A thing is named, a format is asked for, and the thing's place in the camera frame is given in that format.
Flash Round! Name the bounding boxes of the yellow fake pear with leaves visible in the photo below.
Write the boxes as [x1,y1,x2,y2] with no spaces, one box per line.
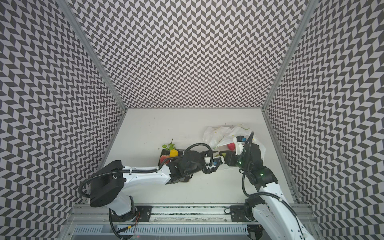
[162,140,179,158]

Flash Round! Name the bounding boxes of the aluminium corner post right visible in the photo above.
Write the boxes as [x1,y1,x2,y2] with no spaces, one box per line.
[262,0,319,112]

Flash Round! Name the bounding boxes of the dark red fake fruit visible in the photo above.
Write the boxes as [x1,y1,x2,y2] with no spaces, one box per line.
[227,143,236,151]

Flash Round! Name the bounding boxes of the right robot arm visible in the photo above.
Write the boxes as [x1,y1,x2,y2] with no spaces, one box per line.
[220,133,314,240]

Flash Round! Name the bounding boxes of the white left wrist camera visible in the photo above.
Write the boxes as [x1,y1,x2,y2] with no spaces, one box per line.
[204,157,218,169]

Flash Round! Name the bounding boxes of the aluminium corner post left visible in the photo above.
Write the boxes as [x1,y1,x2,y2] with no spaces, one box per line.
[56,0,127,112]

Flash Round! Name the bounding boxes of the black tray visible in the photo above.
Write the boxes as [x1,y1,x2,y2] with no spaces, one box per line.
[158,149,193,185]

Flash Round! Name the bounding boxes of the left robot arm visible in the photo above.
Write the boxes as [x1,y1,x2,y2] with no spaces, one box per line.
[78,143,225,217]

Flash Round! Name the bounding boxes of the red fake strawberry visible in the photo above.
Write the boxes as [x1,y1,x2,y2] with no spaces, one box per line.
[160,155,170,164]

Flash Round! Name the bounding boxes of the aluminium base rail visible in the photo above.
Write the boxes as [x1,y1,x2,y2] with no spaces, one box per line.
[71,204,317,224]

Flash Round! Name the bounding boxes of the aluminium corner post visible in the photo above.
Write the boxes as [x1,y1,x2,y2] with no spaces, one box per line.
[56,0,127,112]
[262,0,319,112]

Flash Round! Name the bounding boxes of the white plastic bag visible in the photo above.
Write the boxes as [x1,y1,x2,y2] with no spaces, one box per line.
[203,125,253,152]

